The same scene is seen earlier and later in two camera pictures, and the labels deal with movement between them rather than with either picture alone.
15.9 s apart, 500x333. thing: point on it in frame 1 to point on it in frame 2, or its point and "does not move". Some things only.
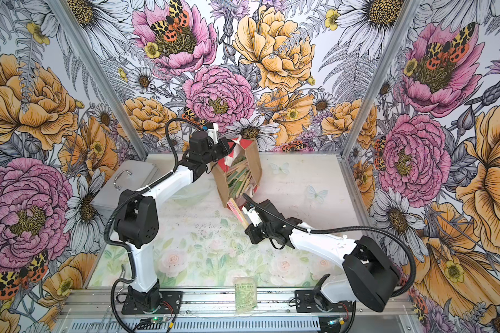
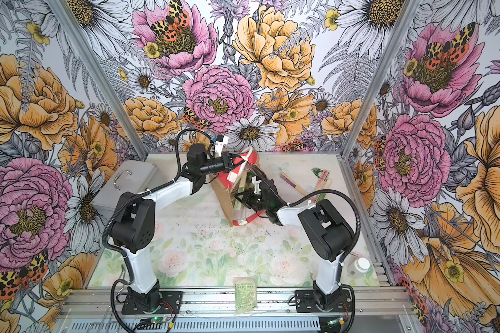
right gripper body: [262, 232] to [255, 201]
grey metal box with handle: [132, 176] does not move
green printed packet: [245, 295] does not move
